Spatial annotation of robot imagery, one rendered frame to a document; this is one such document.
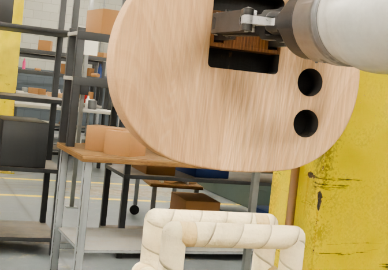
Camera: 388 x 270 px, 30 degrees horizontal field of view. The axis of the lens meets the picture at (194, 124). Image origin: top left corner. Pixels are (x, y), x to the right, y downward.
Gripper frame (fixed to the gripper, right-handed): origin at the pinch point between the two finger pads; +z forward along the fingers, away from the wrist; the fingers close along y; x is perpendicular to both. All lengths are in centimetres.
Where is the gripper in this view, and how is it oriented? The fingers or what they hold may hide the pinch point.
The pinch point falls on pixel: (247, 32)
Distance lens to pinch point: 95.0
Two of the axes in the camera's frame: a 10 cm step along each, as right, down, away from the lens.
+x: 1.0, -9.9, -0.4
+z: -3.3, -0.7, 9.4
